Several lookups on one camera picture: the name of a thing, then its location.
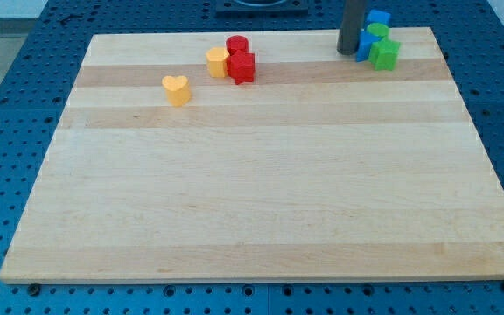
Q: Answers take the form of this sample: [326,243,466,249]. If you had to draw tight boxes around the blue triangular block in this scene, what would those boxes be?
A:
[355,31,381,62]

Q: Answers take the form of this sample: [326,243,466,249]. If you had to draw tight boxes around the green star block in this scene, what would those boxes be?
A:
[368,38,401,71]

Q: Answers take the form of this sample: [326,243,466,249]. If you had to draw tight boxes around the yellow heart block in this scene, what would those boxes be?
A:
[162,76,192,107]

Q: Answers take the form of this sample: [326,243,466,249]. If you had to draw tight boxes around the green cylinder block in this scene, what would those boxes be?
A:
[365,22,389,39]

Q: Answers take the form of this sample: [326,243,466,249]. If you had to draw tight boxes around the red cylinder block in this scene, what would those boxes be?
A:
[226,35,249,56]

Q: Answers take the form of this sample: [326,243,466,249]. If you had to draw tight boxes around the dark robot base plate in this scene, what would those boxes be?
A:
[215,0,309,15]

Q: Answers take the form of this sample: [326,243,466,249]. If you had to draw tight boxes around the yellow hexagon block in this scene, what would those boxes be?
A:
[206,47,230,78]

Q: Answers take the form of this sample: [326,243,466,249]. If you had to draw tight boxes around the blue cube block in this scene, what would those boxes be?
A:
[365,9,391,26]

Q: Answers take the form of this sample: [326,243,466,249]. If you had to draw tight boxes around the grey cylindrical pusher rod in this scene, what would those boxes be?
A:
[336,0,367,55]

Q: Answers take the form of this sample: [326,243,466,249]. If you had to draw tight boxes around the red star block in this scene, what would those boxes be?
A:
[227,51,256,85]

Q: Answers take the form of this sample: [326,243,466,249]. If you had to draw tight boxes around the light wooden board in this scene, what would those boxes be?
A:
[0,27,504,284]

